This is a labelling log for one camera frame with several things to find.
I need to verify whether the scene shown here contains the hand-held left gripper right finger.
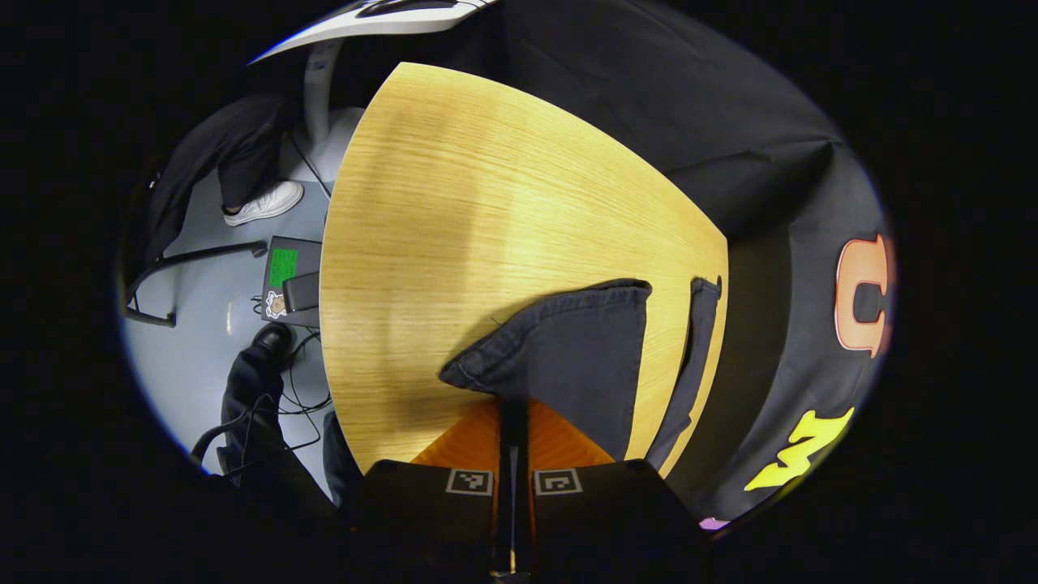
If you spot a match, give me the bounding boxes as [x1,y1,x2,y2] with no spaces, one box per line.
[515,397,708,578]

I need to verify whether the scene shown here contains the person's dark trouser leg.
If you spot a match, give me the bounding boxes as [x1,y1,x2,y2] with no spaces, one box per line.
[322,410,367,505]
[217,345,342,513]

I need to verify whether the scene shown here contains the black power adapter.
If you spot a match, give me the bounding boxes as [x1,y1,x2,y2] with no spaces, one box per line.
[281,272,322,315]

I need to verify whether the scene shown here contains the black jeans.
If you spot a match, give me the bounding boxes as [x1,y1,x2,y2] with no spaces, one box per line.
[439,276,724,478]

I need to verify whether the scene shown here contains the white pedestal desk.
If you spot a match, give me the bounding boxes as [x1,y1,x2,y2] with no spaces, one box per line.
[247,0,497,195]

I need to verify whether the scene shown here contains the black chair base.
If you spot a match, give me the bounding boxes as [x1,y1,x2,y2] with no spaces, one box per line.
[123,240,269,329]

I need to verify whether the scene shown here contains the person's black shoe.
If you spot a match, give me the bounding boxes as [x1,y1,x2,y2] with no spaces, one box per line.
[251,322,295,359]

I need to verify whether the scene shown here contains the black backdrop cloth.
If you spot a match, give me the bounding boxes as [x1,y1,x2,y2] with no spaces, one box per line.
[487,0,898,525]

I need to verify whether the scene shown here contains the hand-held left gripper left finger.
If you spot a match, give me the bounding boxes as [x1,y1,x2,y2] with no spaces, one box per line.
[345,396,515,578]

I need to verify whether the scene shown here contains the black floor cables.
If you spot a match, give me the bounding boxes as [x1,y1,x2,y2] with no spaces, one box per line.
[190,324,335,468]

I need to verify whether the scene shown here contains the dark grey box green label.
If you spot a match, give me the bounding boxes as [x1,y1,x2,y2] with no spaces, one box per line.
[259,235,324,329]

